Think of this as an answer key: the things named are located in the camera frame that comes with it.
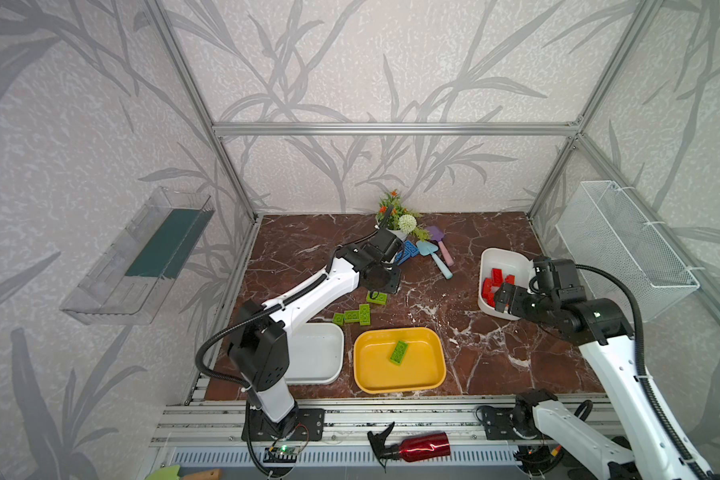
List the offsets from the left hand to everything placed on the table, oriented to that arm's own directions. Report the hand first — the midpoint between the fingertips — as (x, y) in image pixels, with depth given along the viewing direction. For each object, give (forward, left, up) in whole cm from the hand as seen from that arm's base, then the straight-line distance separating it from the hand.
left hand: (396, 275), depth 83 cm
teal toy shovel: (+21, -12, -15) cm, 29 cm away
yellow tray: (-20, -8, -15) cm, 26 cm away
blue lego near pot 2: (+17, -3, -15) cm, 23 cm away
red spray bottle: (-39, -6, -10) cm, 41 cm away
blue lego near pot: (+21, -7, -15) cm, 27 cm away
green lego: (-17, -1, -14) cm, 22 cm away
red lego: (+9, -35, -15) cm, 39 cm away
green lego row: (-6, +10, -14) cm, 19 cm away
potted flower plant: (+23, -1, -2) cm, 23 cm away
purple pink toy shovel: (+30, -17, -17) cm, 38 cm away
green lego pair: (+1, +6, -15) cm, 17 cm away
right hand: (-8, -28, +6) cm, 30 cm away
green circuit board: (-40, +28, -18) cm, 52 cm away
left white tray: (-17, +23, -15) cm, 32 cm away
